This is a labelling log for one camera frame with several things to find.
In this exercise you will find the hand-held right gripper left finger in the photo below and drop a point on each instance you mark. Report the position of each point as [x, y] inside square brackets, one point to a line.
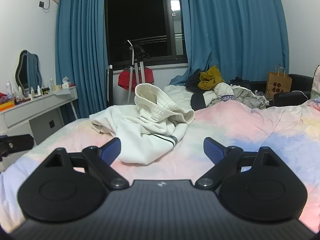
[112, 148]

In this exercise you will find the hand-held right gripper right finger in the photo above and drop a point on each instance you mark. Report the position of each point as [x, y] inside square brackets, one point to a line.
[212, 149]

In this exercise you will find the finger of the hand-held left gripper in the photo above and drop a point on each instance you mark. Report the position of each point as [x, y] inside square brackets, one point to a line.
[17, 143]

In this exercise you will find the white ribbed sock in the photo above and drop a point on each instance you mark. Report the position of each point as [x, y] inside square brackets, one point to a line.
[147, 120]

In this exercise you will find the metal clothes stand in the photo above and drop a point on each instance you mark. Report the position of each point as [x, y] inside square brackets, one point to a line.
[137, 65]

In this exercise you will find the pastel tie-dye bed blanket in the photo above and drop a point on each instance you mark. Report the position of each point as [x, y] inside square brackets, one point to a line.
[237, 127]

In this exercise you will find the black socket on grey panel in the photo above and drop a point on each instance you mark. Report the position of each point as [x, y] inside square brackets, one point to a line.
[51, 123]

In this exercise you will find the orange box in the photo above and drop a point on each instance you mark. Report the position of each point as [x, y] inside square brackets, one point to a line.
[6, 105]

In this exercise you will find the white dressing table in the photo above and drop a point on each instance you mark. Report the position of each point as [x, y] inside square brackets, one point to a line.
[42, 105]

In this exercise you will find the white and black jacket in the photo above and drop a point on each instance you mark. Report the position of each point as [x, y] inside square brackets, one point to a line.
[205, 97]

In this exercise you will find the row of cosmetic bottles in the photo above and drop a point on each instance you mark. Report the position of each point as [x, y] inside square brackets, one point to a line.
[37, 90]

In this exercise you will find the grey crumpled cloth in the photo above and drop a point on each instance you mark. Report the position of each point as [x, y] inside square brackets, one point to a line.
[247, 96]

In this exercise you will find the white crumpled sheet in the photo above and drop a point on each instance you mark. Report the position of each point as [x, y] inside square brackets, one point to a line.
[177, 93]

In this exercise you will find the red box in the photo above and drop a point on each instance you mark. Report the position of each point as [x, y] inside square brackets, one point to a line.
[125, 80]

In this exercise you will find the dark garment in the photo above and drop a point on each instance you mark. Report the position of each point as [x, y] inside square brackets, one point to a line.
[193, 81]

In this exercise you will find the mustard yellow garment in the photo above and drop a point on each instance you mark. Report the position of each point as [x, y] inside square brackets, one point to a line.
[211, 77]

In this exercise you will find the wavy black-framed mirror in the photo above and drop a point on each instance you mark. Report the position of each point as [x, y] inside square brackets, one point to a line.
[27, 67]

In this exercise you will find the white tissue box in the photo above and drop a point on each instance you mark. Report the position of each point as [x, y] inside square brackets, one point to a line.
[66, 83]

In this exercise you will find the brown paper bag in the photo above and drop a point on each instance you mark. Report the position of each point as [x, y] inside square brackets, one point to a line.
[278, 85]

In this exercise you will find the blue curtain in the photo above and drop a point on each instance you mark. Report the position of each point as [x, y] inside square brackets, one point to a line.
[80, 50]
[235, 30]

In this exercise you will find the black sofa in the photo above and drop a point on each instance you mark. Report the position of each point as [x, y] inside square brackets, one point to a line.
[297, 85]

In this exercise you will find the dark-framed window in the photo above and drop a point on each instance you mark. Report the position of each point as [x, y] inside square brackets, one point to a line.
[140, 12]

